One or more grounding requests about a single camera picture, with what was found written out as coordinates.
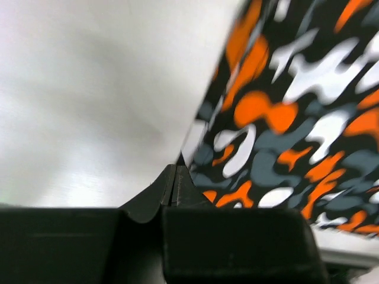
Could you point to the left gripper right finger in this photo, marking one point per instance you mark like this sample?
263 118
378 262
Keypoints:
205 244

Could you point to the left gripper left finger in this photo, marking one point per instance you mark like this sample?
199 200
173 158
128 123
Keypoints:
87 245

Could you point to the orange camouflage shorts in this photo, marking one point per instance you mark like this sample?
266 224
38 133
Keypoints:
290 119

